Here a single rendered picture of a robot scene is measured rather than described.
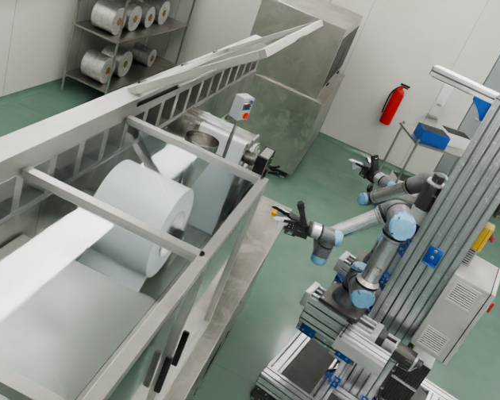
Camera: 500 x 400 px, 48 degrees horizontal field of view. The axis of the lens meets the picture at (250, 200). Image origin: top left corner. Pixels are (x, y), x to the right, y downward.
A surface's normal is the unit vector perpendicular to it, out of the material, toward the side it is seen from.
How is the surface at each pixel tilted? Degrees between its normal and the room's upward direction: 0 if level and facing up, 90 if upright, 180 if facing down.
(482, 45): 90
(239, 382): 0
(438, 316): 90
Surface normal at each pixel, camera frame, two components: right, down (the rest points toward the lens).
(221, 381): 0.33, -0.82
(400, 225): -0.04, 0.34
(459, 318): -0.48, 0.26
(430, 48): -0.29, 0.37
